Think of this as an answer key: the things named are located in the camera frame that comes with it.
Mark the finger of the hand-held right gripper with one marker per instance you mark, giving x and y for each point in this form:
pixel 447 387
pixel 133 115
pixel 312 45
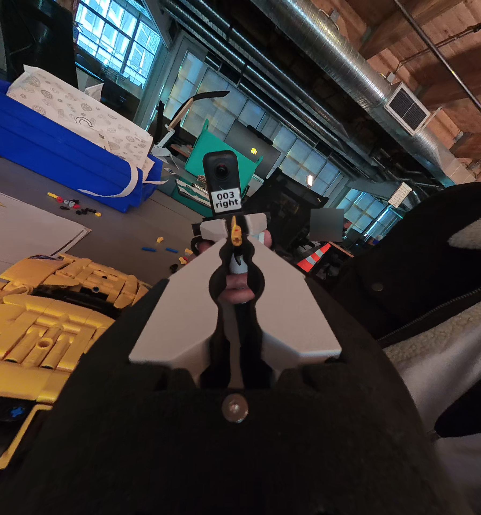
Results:
pixel 256 225
pixel 214 229

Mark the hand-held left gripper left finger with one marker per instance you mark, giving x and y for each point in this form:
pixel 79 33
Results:
pixel 176 322

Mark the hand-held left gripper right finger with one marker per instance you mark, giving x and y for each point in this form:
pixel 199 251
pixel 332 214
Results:
pixel 292 318

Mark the yellow pointed brick piece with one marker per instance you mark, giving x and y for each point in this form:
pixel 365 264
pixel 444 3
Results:
pixel 234 233

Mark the black brick connector piece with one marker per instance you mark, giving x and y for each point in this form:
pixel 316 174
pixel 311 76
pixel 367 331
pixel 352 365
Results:
pixel 237 250

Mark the yellow toy brick car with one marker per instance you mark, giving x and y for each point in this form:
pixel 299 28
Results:
pixel 43 322

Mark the small brick model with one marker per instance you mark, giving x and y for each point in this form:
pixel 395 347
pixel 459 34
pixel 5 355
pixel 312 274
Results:
pixel 202 185

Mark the teal bag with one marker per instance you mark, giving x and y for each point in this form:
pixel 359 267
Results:
pixel 216 145

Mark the black mesh chair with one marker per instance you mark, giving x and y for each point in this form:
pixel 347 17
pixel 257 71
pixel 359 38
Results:
pixel 292 213

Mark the loose small brick pieces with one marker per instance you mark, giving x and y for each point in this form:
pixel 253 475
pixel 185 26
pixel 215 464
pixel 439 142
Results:
pixel 164 249

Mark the orange traffic cone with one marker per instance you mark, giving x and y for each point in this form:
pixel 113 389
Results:
pixel 312 257

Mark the ribbed metal pipes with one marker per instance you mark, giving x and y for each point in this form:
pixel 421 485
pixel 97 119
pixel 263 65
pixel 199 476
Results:
pixel 272 80

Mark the person's fleece-lined jacket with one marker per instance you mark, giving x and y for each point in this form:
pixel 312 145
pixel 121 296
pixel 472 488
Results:
pixel 425 301

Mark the scattered coloured brick pieces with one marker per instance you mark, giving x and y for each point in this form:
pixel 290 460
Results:
pixel 73 205

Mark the patterned paper bag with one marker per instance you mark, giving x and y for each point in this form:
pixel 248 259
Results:
pixel 75 112

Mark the paned window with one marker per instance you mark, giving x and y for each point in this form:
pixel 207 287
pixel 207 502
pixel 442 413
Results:
pixel 115 40

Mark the open instruction booklet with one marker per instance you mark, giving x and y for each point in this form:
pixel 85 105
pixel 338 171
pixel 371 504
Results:
pixel 23 229

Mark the blue plastic bin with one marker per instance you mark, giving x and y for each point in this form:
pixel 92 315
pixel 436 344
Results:
pixel 43 145

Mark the ceiling vent grille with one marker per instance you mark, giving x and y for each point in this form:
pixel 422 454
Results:
pixel 407 108

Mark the black monitor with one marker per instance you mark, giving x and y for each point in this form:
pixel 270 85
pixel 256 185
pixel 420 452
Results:
pixel 39 40

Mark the grey wall screen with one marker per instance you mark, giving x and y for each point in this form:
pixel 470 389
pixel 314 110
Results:
pixel 252 149

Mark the silver ventilation duct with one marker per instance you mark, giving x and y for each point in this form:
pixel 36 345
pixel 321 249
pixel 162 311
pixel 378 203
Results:
pixel 365 72

